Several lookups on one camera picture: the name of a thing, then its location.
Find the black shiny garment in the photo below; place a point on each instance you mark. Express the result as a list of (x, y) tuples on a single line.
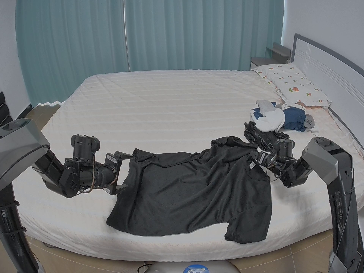
[(264, 138)]

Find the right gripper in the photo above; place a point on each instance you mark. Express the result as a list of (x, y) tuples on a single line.
[(263, 161)]

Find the white printed pillow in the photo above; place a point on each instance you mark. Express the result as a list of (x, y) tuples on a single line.
[(295, 87)]

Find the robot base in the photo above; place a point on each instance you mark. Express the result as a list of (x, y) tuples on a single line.
[(170, 269)]

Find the bed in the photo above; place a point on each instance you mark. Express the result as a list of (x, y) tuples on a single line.
[(170, 109)]

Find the grey bedside table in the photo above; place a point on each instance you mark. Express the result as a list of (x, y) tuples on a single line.
[(260, 61)]

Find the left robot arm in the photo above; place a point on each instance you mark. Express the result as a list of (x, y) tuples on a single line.
[(17, 141)]

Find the pile of clothes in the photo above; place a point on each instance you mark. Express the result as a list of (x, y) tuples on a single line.
[(270, 121)]

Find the blue-green curtain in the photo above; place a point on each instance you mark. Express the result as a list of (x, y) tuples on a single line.
[(71, 38), (199, 24)]

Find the black T-shirt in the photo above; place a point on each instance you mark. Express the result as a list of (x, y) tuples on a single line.
[(184, 189)]

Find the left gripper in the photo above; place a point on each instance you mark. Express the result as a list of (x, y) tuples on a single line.
[(106, 176)]

